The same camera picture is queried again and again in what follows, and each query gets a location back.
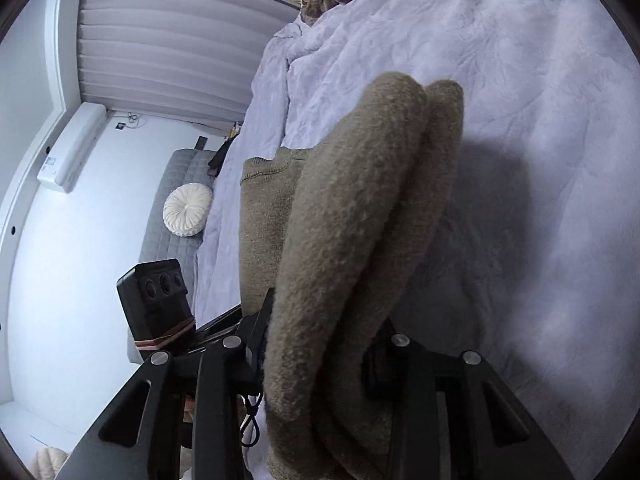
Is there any brown fuzzy garment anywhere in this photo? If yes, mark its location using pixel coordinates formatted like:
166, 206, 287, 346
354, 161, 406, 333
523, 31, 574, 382
299, 0, 351, 27

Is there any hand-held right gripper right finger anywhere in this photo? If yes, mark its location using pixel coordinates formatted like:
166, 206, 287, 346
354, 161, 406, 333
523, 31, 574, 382
362, 321, 576, 480

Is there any lavender fuzzy blanket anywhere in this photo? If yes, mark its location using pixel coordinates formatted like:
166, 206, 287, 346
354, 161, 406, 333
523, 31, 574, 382
192, 0, 640, 480

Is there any olive brown knit sweater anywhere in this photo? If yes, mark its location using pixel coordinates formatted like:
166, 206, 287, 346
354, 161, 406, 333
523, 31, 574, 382
239, 71, 466, 480

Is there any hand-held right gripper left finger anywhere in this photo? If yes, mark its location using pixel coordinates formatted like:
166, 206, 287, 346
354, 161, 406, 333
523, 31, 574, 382
52, 287, 276, 480

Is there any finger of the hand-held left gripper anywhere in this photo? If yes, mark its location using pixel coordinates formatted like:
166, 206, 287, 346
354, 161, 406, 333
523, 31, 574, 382
192, 327, 242, 350
195, 304, 247, 334

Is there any grey pleated curtain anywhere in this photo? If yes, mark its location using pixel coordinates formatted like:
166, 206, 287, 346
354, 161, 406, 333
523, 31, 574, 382
80, 0, 321, 138

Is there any black cable loop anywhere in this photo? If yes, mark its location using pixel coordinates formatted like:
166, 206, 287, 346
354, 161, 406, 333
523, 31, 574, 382
239, 394, 262, 449

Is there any cream knitted object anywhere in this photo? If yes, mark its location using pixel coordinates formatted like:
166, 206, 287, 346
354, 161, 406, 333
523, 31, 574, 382
29, 446, 72, 480

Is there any black object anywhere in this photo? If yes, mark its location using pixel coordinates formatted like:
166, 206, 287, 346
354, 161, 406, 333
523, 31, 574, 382
206, 135, 244, 179

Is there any white air conditioner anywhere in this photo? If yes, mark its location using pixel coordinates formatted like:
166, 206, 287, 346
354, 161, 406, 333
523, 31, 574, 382
37, 101, 107, 194

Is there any grey quilted headboard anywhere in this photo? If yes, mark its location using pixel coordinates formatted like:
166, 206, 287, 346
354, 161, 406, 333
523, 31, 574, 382
127, 147, 223, 365

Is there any round cream cushion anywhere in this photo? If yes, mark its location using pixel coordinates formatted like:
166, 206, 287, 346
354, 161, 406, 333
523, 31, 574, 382
163, 183, 214, 237

